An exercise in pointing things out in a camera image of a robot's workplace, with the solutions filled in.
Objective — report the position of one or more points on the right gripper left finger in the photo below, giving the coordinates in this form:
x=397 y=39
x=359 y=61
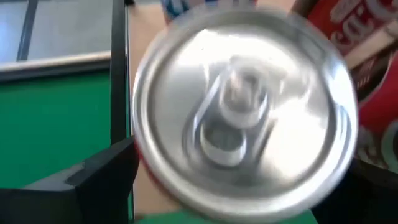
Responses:
x=77 y=196

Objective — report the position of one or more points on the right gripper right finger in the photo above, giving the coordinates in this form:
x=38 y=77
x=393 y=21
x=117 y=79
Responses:
x=367 y=202

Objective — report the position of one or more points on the red Coca-Cola can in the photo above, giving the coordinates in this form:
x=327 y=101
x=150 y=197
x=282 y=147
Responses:
x=351 y=25
x=382 y=109

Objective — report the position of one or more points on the red soda can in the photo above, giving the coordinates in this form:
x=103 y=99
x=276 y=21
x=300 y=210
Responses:
x=242 y=109

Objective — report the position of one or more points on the green table mat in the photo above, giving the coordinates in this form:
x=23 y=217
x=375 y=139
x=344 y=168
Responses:
x=46 y=124

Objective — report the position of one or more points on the black aluminium table frame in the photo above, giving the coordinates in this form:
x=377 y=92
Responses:
x=31 y=75

